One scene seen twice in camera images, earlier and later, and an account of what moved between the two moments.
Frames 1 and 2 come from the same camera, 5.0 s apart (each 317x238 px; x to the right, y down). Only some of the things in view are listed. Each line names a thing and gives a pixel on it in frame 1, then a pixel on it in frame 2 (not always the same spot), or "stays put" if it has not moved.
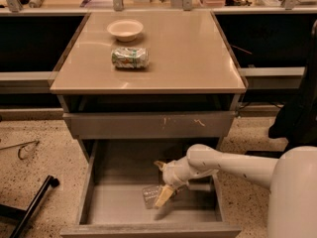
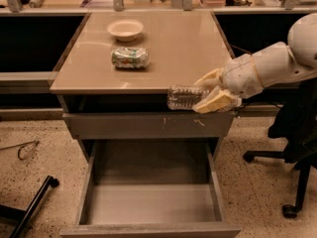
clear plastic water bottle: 151,195 -> 184,97
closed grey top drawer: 150,125 stays put
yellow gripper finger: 160,165 -> 211,78
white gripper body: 172,175 -> 240,77
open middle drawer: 113,203 stays put
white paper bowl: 125,29 stays put
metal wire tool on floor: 20,147 stays put
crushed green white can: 130,58 stays put
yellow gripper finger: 165,193 -> 217,100
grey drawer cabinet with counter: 149,74 stays put
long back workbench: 269,28 stays put
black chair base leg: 23,216 stays put
